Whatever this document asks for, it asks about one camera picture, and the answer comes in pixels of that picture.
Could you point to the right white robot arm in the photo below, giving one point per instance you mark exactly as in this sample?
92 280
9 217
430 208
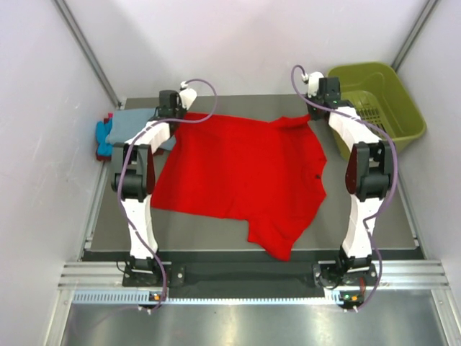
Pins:
369 175

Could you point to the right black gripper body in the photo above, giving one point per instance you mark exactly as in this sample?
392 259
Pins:
313 111

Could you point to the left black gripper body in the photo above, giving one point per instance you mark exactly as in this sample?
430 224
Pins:
180 112

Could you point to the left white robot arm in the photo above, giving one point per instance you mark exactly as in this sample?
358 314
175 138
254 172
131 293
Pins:
133 180

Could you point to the green plastic basket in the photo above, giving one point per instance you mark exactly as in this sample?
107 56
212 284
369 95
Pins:
380 98

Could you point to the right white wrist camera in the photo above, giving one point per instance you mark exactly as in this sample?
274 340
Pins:
312 81

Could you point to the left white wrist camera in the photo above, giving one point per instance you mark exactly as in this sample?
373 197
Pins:
187 95

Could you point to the white slotted cable duct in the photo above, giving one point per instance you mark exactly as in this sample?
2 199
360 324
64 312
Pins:
151 298

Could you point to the bright blue folded t shirt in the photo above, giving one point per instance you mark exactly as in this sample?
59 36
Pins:
102 138

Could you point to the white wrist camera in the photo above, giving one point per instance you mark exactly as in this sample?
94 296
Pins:
187 95
312 81

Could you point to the grey-blue folded t shirt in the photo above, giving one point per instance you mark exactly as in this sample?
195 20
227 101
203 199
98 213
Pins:
125 125

